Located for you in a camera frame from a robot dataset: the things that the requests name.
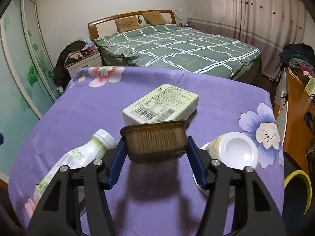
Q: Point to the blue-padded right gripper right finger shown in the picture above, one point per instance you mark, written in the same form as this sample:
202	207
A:
255	212

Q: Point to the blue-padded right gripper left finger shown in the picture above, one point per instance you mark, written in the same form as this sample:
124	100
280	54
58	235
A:
57	212

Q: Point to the white paper cup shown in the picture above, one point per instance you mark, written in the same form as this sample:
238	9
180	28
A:
234	149

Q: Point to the green white yogurt bottle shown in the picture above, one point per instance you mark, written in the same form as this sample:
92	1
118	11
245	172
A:
100	142

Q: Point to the brown plastic food tray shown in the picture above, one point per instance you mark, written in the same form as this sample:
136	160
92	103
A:
156	142

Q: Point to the yellow-rimmed trash bin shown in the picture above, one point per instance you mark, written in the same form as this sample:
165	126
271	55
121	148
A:
297	198

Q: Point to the purple floral tablecloth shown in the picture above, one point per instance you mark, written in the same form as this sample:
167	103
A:
158	198

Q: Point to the orange wooden desk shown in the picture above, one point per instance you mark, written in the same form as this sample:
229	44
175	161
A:
291	103

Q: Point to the painted sliding wardrobe door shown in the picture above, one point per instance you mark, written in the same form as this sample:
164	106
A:
27	87

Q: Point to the black jacket on cabinet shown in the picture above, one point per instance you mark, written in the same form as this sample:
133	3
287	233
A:
61	76

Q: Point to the green framed picture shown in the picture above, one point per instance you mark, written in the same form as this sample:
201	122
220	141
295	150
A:
310	87

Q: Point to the white green flat box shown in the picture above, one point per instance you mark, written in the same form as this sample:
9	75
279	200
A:
165	103

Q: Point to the white bedside cabinet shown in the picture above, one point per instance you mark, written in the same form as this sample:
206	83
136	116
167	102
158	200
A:
91	60

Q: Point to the pile of dark clothes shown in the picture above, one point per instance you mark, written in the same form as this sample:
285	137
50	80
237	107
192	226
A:
297	57

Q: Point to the pink striped curtain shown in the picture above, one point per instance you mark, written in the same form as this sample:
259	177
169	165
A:
269	25

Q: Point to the bed with green plaid duvet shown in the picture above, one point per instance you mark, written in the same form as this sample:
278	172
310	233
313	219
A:
176	47

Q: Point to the left brown pillow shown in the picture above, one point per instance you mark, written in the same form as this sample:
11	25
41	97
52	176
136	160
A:
127	24

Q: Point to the brown pillow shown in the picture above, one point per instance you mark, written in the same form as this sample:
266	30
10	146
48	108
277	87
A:
127	24
154	18

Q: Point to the right brown pillow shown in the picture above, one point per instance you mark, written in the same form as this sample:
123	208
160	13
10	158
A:
154	18

